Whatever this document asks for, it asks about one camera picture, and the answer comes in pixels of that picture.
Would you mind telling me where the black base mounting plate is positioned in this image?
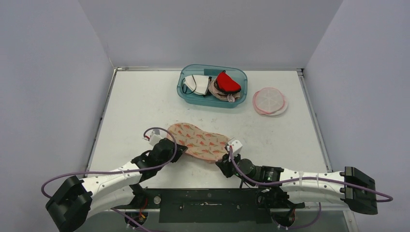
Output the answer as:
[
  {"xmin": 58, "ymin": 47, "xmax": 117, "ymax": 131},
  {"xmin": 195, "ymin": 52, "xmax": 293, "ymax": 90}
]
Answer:
[{"xmin": 120, "ymin": 188, "xmax": 305, "ymax": 224}]

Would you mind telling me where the floral beige laundry bag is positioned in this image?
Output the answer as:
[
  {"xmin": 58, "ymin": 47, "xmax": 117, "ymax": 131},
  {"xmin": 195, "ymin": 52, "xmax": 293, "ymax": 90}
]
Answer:
[{"xmin": 167, "ymin": 123, "xmax": 230, "ymax": 162}]

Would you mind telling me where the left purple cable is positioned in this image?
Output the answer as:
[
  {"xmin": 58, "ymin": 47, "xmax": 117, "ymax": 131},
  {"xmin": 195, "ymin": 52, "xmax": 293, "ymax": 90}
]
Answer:
[{"xmin": 41, "ymin": 127, "xmax": 178, "ymax": 232}]

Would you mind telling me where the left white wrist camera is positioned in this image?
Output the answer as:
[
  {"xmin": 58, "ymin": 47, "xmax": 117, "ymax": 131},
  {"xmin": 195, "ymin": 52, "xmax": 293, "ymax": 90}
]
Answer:
[{"xmin": 144, "ymin": 130, "xmax": 164, "ymax": 146}]

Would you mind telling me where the red bra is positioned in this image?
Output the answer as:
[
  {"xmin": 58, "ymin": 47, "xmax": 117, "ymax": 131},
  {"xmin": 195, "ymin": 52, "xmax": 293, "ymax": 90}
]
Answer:
[{"xmin": 215, "ymin": 71, "xmax": 241, "ymax": 94}]

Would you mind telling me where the purple cable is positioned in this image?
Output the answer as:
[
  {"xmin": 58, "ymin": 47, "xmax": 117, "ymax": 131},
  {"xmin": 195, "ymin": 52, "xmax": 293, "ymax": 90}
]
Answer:
[
  {"xmin": 41, "ymin": 127, "xmax": 178, "ymax": 232},
  {"xmin": 226, "ymin": 145, "xmax": 394, "ymax": 203}
]

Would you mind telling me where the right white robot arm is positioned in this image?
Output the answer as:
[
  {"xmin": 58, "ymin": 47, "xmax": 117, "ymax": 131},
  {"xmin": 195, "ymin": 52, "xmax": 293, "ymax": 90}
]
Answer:
[{"xmin": 215, "ymin": 154, "xmax": 378, "ymax": 215}]

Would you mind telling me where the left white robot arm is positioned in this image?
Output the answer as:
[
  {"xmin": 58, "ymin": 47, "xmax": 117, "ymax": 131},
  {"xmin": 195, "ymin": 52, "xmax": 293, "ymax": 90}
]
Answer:
[{"xmin": 45, "ymin": 138, "xmax": 188, "ymax": 232}]

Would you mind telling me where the beige bra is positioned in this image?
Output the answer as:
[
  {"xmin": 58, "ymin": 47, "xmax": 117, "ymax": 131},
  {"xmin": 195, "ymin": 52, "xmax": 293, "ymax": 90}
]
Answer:
[{"xmin": 208, "ymin": 79, "xmax": 241, "ymax": 102}]

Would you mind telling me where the white mesh laundry bag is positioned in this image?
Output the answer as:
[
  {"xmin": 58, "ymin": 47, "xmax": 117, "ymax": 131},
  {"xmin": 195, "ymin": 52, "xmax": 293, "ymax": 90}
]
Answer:
[{"xmin": 252, "ymin": 87, "xmax": 288, "ymax": 116}]

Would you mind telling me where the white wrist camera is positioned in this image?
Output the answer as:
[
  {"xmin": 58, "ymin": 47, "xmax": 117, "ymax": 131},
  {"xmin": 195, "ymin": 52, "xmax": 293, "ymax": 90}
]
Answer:
[
  {"xmin": 225, "ymin": 138, "xmax": 243, "ymax": 157},
  {"xmin": 144, "ymin": 130, "xmax": 164, "ymax": 146}
]

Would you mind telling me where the white bra with black trim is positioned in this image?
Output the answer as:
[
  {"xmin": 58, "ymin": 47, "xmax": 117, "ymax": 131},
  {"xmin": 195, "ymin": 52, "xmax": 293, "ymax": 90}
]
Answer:
[{"xmin": 181, "ymin": 74, "xmax": 212, "ymax": 96}]

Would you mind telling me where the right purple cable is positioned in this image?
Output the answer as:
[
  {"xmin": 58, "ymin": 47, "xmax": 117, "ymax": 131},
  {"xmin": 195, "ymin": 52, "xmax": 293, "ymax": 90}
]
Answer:
[{"xmin": 226, "ymin": 145, "xmax": 394, "ymax": 203}]

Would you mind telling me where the teal plastic bin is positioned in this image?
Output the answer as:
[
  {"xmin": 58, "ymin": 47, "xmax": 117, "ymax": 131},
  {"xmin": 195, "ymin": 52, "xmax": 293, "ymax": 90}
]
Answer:
[{"xmin": 176, "ymin": 64, "xmax": 248, "ymax": 108}]

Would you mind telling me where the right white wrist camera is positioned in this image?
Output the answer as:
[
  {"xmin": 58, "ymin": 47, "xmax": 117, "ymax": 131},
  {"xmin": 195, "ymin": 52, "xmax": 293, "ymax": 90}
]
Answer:
[{"xmin": 225, "ymin": 138, "xmax": 243, "ymax": 157}]

